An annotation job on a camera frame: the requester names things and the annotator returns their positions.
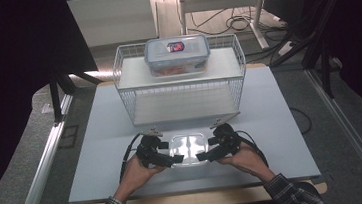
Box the black metal stand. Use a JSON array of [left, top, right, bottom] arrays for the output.
[[46, 61, 106, 126], [262, 0, 362, 106]]

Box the white metal-legged desk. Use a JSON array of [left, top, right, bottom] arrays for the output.
[[177, 0, 277, 59]]

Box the person's right hand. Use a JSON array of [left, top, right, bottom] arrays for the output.
[[215, 138, 277, 190]]

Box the aluminium floor rail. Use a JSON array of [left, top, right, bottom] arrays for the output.
[[303, 64, 362, 204], [0, 92, 84, 204]]

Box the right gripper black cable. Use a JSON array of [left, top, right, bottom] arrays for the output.
[[235, 127, 271, 171]]

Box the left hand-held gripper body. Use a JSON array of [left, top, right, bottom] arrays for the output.
[[133, 126, 167, 169]]

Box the dark floor hatch cover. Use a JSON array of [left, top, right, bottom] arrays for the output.
[[57, 124, 83, 150]]

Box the tangle of black floor cables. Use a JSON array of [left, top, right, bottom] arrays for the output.
[[186, 2, 285, 39]]

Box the person's left hand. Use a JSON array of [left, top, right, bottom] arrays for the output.
[[110, 151, 169, 204]]

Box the black looped floor cable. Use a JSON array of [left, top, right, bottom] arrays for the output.
[[288, 105, 315, 137]]

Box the pale grey table board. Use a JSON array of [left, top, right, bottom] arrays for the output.
[[57, 61, 323, 204]]

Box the white power strip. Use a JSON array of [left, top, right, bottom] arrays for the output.
[[276, 40, 297, 57]]

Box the white wire shelf rack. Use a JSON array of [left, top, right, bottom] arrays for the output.
[[109, 32, 252, 129]]

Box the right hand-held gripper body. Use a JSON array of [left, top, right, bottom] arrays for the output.
[[207, 110, 245, 157]]

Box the clear rectangular container with label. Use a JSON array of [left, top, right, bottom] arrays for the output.
[[142, 32, 213, 80]]

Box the white cabinet panel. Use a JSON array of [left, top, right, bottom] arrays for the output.
[[66, 0, 160, 50]]

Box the white square plastic container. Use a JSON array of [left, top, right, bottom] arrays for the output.
[[167, 131, 211, 170]]

